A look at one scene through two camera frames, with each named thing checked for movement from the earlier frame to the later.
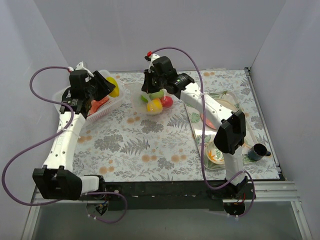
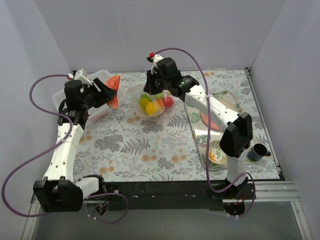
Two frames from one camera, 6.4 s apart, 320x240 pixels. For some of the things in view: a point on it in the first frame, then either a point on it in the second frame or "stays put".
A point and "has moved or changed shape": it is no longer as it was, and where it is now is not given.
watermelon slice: [95, 104] has moved or changed shape
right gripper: [150, 83] stays put
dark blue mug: [257, 152] stays put
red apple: [167, 101] stays put
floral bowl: [213, 154] stays put
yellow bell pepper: [115, 92] to [143, 103]
